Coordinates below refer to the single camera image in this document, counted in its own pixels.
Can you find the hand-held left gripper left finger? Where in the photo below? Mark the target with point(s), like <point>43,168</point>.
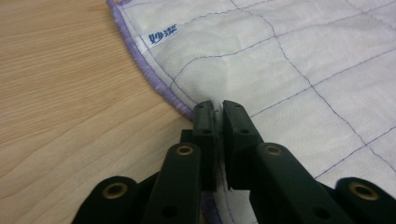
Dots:
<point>205,130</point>

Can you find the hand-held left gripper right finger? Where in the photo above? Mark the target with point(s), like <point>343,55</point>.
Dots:
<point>239,140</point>

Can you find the white quilted cloth purple trim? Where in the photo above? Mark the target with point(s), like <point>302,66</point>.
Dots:
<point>280,77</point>

